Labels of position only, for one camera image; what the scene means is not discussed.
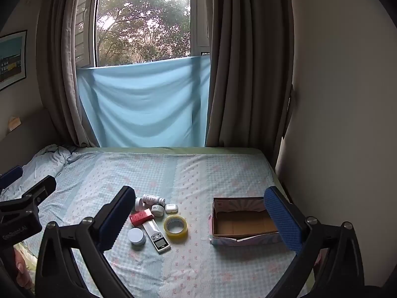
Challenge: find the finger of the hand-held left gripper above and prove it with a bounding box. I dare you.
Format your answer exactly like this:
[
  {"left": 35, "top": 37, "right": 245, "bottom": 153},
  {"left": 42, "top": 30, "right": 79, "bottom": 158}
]
[
  {"left": 0, "top": 165, "right": 24, "bottom": 190},
  {"left": 0, "top": 175, "right": 57, "bottom": 215}
]

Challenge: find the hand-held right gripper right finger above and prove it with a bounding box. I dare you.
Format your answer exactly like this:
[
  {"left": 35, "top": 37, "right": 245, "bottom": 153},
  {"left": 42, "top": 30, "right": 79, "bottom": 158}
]
[{"left": 264, "top": 186, "right": 365, "bottom": 298}]

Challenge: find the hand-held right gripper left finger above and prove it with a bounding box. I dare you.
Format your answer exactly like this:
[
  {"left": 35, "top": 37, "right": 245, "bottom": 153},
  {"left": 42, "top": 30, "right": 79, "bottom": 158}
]
[{"left": 35, "top": 186, "right": 137, "bottom": 298}]

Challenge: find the cardboard box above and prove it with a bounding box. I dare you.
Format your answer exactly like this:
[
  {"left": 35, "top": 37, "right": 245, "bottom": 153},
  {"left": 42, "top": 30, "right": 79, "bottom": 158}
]
[{"left": 210, "top": 196, "right": 281, "bottom": 246}]

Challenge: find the white handheld digital device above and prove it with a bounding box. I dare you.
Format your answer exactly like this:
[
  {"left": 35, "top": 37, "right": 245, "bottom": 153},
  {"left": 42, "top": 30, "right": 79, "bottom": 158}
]
[{"left": 142, "top": 219, "right": 171, "bottom": 253}]

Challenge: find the small red box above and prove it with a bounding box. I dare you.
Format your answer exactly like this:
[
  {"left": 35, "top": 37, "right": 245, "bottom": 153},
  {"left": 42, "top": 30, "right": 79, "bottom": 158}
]
[{"left": 129, "top": 209, "right": 155, "bottom": 226}]

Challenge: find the white round jar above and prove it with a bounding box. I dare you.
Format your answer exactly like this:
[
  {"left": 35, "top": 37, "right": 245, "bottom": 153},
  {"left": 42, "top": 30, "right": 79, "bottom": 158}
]
[{"left": 128, "top": 228, "right": 146, "bottom": 246}]

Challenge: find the crumpled light blue blanket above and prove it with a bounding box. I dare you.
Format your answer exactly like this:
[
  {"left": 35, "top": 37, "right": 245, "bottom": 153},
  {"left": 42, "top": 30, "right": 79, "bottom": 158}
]
[{"left": 0, "top": 144, "right": 78, "bottom": 196}]

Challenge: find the white bottle with red label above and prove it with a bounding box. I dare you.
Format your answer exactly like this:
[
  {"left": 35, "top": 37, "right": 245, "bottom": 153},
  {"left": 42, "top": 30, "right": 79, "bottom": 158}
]
[{"left": 143, "top": 194, "right": 166, "bottom": 206}]

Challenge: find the grey-brown headboard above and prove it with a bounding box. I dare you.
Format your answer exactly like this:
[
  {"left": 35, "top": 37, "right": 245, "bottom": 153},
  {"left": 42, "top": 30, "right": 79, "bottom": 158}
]
[{"left": 0, "top": 107, "right": 77, "bottom": 174}]

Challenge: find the clear tape roll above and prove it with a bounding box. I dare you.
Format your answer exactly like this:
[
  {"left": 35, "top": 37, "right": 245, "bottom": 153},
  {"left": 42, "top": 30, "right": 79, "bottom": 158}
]
[{"left": 163, "top": 214, "right": 188, "bottom": 236}]

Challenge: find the blue checked floral bed sheet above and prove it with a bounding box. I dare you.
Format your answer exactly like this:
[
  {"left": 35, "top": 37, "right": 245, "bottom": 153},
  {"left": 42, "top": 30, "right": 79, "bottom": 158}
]
[{"left": 0, "top": 147, "right": 311, "bottom": 298}]

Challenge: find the green mattress cover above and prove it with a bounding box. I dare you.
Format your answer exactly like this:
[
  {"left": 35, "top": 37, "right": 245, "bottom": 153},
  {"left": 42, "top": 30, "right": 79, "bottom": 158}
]
[{"left": 74, "top": 147, "right": 290, "bottom": 199}]

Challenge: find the light blue hanging cloth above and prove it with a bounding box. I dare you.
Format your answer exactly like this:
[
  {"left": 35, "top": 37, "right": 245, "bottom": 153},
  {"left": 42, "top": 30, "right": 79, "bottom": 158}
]
[{"left": 76, "top": 55, "right": 211, "bottom": 148}]

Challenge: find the window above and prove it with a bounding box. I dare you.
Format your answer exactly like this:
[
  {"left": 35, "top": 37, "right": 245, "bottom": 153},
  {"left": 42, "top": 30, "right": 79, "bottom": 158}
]
[{"left": 74, "top": 0, "right": 211, "bottom": 69}]

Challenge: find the wall poster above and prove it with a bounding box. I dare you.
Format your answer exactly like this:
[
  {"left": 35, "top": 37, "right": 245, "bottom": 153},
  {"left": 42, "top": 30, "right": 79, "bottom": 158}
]
[{"left": 0, "top": 30, "right": 28, "bottom": 91}]

